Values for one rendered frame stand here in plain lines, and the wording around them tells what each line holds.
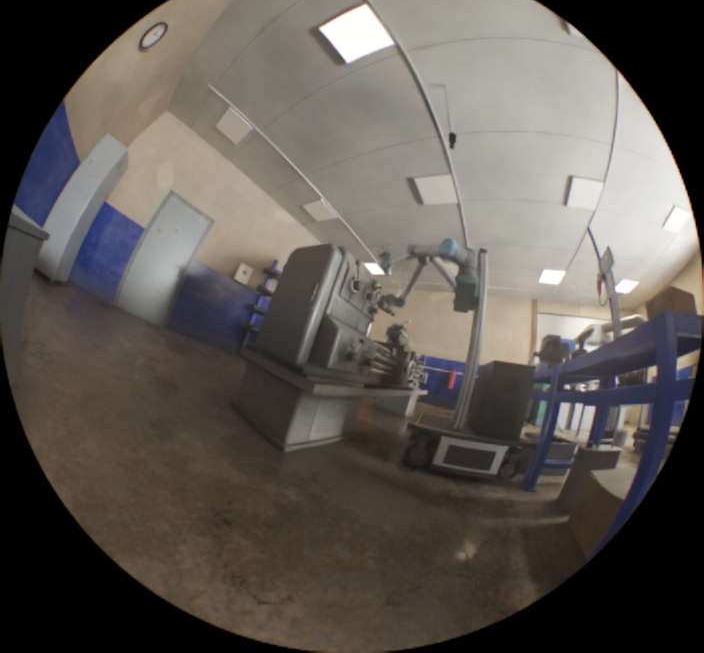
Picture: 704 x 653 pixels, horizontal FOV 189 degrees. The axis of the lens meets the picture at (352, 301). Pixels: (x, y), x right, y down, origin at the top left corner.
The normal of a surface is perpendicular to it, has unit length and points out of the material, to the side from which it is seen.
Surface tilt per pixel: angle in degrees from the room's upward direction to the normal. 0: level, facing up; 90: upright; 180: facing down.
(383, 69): 180
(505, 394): 90
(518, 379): 90
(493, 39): 180
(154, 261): 90
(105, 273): 90
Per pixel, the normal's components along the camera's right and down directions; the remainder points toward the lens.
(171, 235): 0.81, 0.08
